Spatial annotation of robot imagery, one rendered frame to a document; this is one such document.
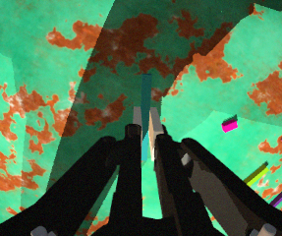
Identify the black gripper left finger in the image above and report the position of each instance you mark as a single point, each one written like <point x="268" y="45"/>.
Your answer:
<point x="64" y="207"/>

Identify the turquoise rod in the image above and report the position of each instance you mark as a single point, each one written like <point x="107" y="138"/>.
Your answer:
<point x="145" y="106"/>

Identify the magenta rod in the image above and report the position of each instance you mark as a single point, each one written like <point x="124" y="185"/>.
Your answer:
<point x="230" y="125"/>

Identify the purple rod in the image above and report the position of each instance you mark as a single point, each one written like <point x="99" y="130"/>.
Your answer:
<point x="277" y="200"/>

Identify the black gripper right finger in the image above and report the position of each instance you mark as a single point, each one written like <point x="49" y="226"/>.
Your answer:
<point x="238" y="209"/>

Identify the lime green rod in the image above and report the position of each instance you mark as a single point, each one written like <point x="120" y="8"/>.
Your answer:
<point x="256" y="175"/>

